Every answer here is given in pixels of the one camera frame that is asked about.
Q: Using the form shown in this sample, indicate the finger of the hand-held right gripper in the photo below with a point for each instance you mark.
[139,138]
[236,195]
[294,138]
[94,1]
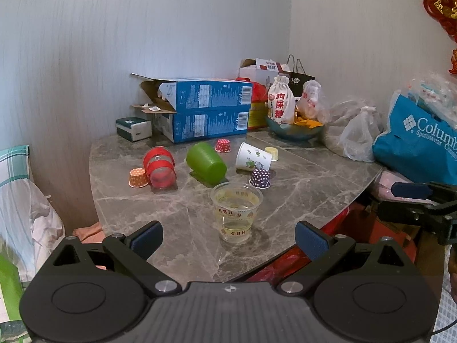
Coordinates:
[428,218]
[410,190]

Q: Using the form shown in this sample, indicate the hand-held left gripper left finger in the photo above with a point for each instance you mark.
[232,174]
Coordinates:
[147,238]

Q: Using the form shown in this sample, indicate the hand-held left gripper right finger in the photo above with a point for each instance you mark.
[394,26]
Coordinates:
[311,243]

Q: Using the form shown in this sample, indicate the orange dotted small paper cup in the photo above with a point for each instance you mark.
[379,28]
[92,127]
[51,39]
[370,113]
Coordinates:
[138,178]

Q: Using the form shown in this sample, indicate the red transparent cup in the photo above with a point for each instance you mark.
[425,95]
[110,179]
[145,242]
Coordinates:
[157,167]

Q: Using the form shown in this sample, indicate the clear plastic cup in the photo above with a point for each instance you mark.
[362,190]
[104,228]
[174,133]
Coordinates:
[236,214]

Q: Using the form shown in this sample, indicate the purple dotted small paper cup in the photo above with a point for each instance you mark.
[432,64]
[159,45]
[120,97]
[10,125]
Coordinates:
[260,178]

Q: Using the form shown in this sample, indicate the green plastic cup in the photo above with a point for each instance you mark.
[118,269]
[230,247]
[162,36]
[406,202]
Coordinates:
[205,160]

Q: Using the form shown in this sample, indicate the yellow small paper cup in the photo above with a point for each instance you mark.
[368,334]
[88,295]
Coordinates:
[272,153]

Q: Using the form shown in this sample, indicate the white printed paper cup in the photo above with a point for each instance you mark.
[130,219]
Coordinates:
[251,157]

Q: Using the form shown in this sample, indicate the red dotted small paper cup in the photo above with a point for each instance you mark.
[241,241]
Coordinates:
[222,145]

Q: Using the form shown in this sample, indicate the pink package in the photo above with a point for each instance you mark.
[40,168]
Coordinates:
[383,185]

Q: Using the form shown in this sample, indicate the blue shopping bag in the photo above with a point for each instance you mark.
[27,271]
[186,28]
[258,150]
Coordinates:
[410,146]

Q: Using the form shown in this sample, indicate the red plastic bag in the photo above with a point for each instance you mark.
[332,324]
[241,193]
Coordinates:
[357,221]

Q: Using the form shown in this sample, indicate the pink cloth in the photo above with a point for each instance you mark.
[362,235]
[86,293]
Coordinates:
[89,232]

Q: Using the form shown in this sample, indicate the crumpled clear plastic bag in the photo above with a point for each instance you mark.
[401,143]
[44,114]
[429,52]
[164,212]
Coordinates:
[357,132]

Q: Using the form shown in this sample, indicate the clear bag of packets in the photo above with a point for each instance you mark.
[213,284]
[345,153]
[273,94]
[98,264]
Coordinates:
[432,89]

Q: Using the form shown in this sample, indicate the green white tissue box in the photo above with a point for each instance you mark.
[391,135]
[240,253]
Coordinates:
[134,128]

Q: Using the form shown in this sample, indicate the blue bowl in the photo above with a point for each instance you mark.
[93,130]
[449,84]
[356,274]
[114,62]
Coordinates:
[292,132]

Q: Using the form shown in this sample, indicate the white cloth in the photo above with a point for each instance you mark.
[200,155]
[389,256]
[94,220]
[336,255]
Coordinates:
[28,221]

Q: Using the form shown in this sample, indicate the blue carton box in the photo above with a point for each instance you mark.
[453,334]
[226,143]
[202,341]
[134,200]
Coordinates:
[207,93]
[207,125]

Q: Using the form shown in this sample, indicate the clear plastic snack bag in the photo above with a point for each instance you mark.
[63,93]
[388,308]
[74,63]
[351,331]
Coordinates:
[312,102]

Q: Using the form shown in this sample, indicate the yellow red box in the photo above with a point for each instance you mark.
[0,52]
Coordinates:
[257,116]

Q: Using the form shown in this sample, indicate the green white bag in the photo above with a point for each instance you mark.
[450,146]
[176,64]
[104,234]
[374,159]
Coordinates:
[9,293]

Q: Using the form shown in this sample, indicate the green plaid cloth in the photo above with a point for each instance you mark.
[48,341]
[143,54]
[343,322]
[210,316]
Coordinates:
[14,164]

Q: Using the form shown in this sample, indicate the black paper bag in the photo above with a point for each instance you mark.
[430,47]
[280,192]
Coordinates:
[300,80]

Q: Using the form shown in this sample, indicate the white red carton box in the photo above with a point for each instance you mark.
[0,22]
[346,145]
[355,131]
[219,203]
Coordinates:
[260,71]

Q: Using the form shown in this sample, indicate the red fish wall decoration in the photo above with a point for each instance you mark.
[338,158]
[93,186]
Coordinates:
[454,62]

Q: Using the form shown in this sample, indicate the red knot wall decoration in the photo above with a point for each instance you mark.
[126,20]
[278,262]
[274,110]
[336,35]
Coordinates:
[442,10]

